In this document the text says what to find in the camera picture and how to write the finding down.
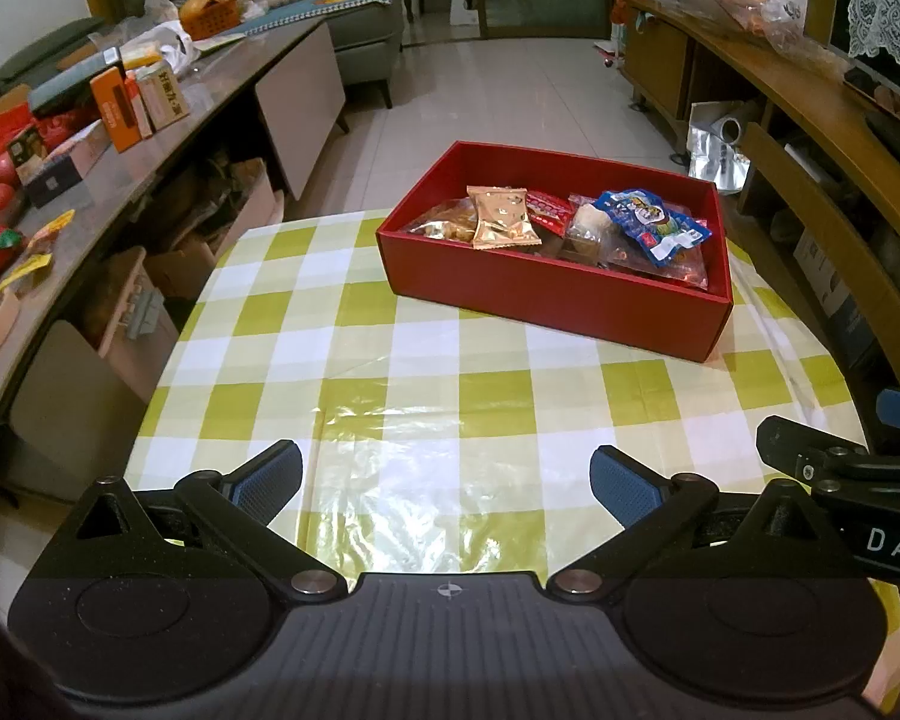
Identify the grey green sofa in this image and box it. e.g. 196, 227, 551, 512
0, 0, 406, 113

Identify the orange carton box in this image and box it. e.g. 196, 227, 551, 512
90, 66, 142, 153

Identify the blue sofa cloth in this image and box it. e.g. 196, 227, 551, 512
247, 0, 398, 35

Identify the silver foil bag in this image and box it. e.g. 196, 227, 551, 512
686, 99, 755, 192

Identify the pale round bun packet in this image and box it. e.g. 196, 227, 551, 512
566, 199, 616, 256

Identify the red cardboard box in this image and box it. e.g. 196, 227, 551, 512
375, 139, 736, 365

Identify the yellow snack packet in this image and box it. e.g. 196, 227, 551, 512
28, 210, 76, 245
0, 253, 53, 293

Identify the white plastic bag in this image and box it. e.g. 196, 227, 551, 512
120, 19, 200, 80

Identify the dark teal flat box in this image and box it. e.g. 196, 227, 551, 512
28, 60, 125, 119

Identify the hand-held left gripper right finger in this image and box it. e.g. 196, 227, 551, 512
546, 445, 852, 605

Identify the clear packet of dark jerky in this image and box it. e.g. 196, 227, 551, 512
544, 229, 608, 267

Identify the clear bag of golden snacks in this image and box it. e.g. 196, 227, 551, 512
401, 197, 481, 245

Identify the long grey low table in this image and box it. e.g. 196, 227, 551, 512
0, 15, 350, 511

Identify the blue snack packet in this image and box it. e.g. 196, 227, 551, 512
595, 187, 713, 271

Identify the orange plastic basket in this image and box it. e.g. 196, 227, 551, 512
178, 0, 254, 40

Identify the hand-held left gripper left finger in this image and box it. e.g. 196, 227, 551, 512
52, 439, 350, 605

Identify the white carton box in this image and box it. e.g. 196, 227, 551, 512
136, 64, 192, 132

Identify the red plastic bag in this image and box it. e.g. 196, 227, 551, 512
0, 105, 38, 173

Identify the red green patterned packet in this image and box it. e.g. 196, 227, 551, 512
525, 190, 577, 237

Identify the black and white flat box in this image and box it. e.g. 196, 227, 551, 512
24, 120, 113, 209

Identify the gold snack packet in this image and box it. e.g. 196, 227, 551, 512
465, 185, 542, 251

